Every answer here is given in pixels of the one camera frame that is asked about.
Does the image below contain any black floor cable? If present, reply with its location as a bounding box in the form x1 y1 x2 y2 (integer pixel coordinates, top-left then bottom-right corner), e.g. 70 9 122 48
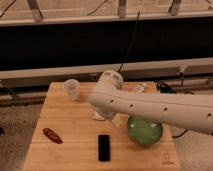
171 129 189 139

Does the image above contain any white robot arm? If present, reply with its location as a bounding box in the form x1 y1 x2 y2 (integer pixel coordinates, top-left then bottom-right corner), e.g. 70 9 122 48
88 70 213 135

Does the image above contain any black hanging cable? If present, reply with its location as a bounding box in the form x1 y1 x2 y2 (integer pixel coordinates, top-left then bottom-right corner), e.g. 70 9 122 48
112 10 141 81

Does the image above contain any green bowl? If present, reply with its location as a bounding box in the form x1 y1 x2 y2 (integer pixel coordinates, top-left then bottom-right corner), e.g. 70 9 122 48
127 116 163 145

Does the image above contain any white sponge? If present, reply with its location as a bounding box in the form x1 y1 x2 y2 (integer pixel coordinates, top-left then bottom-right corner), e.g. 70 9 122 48
92 112 105 121

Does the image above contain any blue power adapter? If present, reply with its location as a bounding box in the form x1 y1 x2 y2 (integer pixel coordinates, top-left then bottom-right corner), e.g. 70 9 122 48
156 82 176 93

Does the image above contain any white plastic bottle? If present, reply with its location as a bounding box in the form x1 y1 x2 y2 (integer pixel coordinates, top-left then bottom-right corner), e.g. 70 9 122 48
133 83 146 93

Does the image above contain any wooden cutting board table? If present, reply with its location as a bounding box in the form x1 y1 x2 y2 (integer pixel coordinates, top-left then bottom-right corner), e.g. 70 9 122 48
23 82 181 171

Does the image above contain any black smartphone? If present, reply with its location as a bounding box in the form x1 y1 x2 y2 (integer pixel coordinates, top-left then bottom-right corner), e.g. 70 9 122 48
98 135 110 162

